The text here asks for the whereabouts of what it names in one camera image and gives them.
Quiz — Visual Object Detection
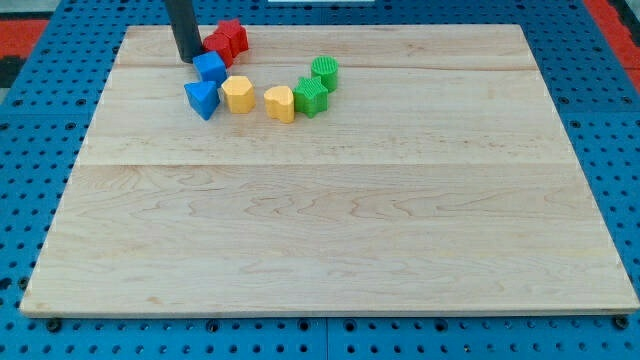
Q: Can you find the green star block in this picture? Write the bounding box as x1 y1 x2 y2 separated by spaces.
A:
293 76 329 118

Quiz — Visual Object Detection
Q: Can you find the green circle block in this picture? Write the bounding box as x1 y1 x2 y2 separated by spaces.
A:
311 55 339 93

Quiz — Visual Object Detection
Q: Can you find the red star block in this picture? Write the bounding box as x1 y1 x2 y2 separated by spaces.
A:
216 19 249 57

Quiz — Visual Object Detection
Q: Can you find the yellow heart block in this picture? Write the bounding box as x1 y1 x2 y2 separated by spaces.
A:
264 85 295 123

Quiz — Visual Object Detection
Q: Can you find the yellow hexagon block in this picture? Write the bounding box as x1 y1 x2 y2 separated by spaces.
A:
221 75 256 114

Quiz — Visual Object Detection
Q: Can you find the light wooden board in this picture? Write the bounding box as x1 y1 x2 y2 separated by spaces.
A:
20 24 639 318

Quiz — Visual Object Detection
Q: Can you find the blue triangle block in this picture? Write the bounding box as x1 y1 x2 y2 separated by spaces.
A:
184 81 220 121

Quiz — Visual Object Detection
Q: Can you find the blue cube block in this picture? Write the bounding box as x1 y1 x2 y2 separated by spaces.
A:
193 51 228 86

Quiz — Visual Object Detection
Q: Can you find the red round block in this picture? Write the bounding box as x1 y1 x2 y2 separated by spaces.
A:
203 33 234 68

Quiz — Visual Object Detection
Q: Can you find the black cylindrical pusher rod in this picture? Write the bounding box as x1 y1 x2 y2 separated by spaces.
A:
164 0 203 63

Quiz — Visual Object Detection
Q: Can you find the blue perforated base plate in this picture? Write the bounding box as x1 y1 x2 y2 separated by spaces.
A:
1 0 639 359

